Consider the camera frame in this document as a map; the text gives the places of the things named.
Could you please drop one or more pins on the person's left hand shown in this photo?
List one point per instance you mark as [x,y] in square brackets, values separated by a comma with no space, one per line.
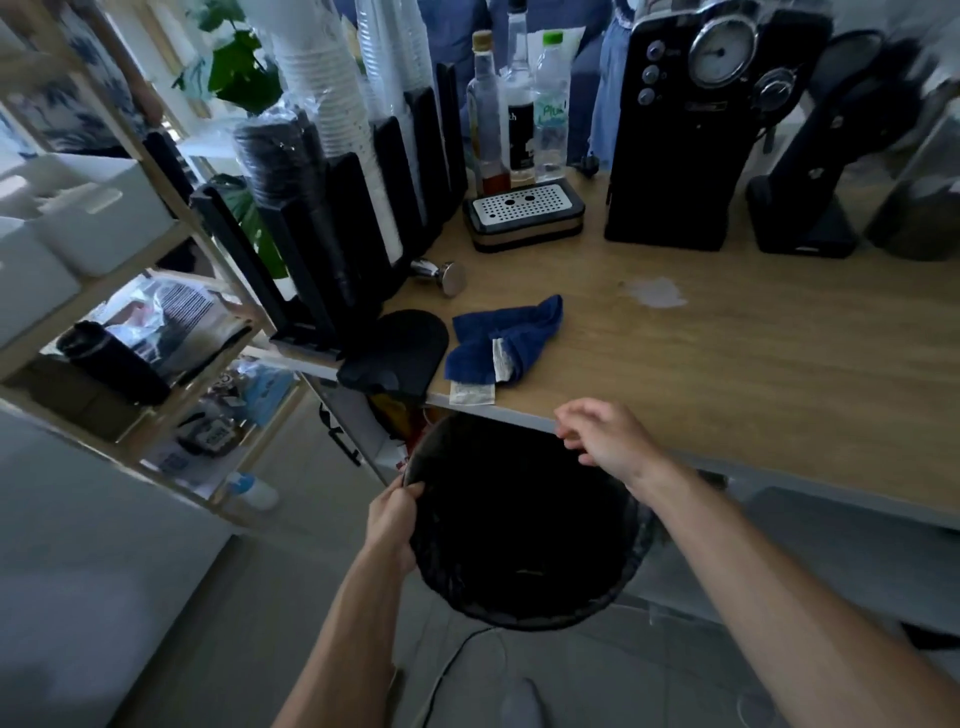
[389,525]

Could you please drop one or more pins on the person's right hand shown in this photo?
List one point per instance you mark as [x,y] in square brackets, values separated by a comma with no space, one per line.
[611,439]

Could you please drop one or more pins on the person's left thumb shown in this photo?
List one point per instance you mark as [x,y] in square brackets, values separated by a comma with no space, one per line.
[412,493]

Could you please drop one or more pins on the person's right fingers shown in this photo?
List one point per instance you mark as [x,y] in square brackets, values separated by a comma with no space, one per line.
[574,431]

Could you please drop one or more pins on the black trash bin with bag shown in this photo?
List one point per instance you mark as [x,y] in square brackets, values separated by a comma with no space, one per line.
[525,525]

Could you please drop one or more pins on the person's right forearm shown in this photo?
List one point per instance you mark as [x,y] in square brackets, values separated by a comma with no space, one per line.
[795,607]

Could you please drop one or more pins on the person's left forearm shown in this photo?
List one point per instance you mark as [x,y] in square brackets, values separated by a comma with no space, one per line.
[337,645]

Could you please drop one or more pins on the blue cloth towel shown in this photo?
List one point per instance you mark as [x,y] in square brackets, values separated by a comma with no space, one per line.
[501,337]

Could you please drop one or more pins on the black tamping mat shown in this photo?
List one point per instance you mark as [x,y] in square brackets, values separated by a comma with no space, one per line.
[397,352]

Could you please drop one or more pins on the small plastic bottle blue cap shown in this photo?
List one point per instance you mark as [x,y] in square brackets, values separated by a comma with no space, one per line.
[251,491]

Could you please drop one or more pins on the metal coffee tamper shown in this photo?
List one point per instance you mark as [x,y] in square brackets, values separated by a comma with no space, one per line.
[442,274]

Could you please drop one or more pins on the drip tray with metal grate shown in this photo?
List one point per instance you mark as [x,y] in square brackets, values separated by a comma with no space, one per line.
[523,214]

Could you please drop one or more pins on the black cup dispenser rack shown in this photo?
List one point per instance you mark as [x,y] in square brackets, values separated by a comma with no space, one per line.
[352,217]

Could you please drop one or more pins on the plastic bag with printed paper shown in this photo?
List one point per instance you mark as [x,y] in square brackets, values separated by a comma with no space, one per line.
[176,322]

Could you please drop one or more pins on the syrup bottle with cork top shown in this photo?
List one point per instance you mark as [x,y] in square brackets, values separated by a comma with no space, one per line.
[486,120]

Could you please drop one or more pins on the stack of black lids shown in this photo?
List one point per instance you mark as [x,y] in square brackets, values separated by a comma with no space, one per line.
[281,195]

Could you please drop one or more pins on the black espresso machine with gauge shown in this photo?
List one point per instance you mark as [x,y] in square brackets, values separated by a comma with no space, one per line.
[694,127]

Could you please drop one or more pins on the black cylinder container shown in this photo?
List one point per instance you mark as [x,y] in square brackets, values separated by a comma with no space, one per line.
[112,364]

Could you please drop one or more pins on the clear water bottle green cap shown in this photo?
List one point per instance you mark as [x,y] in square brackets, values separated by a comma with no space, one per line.
[552,105]

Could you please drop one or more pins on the dark bottle with black label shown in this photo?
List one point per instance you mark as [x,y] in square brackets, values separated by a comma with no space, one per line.
[519,105]

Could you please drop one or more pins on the black coffee grinder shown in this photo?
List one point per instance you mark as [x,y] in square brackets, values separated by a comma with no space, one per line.
[825,150]

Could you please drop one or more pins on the wooden shelf unit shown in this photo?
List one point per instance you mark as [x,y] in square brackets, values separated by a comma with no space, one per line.
[112,262]

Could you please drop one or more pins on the stack of clear plastic cups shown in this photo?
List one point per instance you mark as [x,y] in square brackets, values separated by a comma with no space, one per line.
[394,75]

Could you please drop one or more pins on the stack of white paper cups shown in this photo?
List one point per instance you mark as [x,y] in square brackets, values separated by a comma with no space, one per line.
[330,97]

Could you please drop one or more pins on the white storage box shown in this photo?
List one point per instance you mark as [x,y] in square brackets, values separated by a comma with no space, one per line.
[90,206]
[30,281]

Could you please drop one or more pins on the green leafy plant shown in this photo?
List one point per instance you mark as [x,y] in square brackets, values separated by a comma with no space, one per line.
[236,67]

